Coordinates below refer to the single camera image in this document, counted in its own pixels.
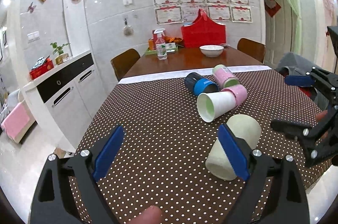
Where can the small potted green plant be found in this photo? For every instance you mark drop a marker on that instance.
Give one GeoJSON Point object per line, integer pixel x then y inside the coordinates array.
{"type": "Point", "coordinates": [58, 50]}

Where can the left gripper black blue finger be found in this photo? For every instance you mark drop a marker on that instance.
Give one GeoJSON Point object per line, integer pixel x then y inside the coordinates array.
{"type": "Point", "coordinates": [299, 81]}

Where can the brown wooden chair left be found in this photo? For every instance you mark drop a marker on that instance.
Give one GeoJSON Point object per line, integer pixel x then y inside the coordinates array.
{"type": "Point", "coordinates": [123, 62]}

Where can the pink towel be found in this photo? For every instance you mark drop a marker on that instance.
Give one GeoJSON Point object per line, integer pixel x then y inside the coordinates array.
{"type": "Point", "coordinates": [15, 122]}

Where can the green tray with items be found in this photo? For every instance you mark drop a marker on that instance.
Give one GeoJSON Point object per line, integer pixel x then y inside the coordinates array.
{"type": "Point", "coordinates": [164, 48]}

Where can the red diamond door decoration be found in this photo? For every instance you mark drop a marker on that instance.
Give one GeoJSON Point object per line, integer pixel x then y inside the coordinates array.
{"type": "Point", "coordinates": [272, 7]}

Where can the hanging round brush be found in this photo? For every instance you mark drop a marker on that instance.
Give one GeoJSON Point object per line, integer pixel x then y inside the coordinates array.
{"type": "Point", "coordinates": [127, 30]}

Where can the brown wooden chair far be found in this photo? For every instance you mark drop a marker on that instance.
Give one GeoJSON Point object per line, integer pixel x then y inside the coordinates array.
{"type": "Point", "coordinates": [252, 48]}

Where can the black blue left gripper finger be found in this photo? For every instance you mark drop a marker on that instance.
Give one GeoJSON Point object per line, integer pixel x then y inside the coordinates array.
{"type": "Point", "coordinates": [286, 201]}
{"type": "Point", "coordinates": [53, 201]}

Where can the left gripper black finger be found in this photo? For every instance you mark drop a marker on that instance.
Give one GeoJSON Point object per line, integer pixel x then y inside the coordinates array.
{"type": "Point", "coordinates": [290, 129]}

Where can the brown wooden chair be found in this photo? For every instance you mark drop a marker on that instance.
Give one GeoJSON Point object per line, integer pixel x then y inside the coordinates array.
{"type": "Point", "coordinates": [123, 62]}
{"type": "Point", "coordinates": [252, 48]}

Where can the grey jacket on chair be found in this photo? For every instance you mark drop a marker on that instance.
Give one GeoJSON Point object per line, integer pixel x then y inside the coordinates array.
{"type": "Point", "coordinates": [294, 64]}

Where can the light green paper cup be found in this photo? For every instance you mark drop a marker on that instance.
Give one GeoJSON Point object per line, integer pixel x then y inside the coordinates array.
{"type": "Point", "coordinates": [242, 126]}

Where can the brown polka dot tablecloth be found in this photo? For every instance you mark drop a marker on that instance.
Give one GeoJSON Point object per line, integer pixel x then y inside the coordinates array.
{"type": "Point", "coordinates": [166, 144]}

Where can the red box on sideboard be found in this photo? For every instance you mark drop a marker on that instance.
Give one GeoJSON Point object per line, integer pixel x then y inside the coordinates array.
{"type": "Point", "coordinates": [42, 66]}

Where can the red gift bag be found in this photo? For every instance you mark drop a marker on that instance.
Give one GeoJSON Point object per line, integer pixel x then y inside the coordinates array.
{"type": "Point", "coordinates": [203, 31]}

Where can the person's left thumb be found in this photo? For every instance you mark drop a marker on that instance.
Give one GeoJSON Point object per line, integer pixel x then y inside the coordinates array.
{"type": "Point", "coordinates": [151, 215]}

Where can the pink green canister cup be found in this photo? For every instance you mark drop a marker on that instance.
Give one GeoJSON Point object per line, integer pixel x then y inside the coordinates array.
{"type": "Point", "coordinates": [224, 77]}

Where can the white paper cup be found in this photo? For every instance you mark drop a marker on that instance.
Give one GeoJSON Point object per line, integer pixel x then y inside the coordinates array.
{"type": "Point", "coordinates": [212, 105]}

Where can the pink sleeved paper cup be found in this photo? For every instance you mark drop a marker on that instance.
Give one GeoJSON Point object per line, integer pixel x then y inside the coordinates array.
{"type": "Point", "coordinates": [240, 93]}

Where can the black blue cup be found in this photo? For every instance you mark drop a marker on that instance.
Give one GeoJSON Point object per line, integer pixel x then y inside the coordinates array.
{"type": "Point", "coordinates": [198, 84]}

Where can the person's right hand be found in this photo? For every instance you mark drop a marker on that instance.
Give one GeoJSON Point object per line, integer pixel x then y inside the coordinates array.
{"type": "Point", "coordinates": [319, 117]}

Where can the clear spray bottle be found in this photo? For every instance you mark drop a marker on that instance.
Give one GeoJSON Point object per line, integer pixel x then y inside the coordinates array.
{"type": "Point", "coordinates": [160, 44]}

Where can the white ceramic bowl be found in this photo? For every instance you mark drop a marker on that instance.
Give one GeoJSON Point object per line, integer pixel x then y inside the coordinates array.
{"type": "Point", "coordinates": [211, 50]}

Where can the white black sideboard cabinet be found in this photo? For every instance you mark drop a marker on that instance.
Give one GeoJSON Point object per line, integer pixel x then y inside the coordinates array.
{"type": "Point", "coordinates": [64, 100]}

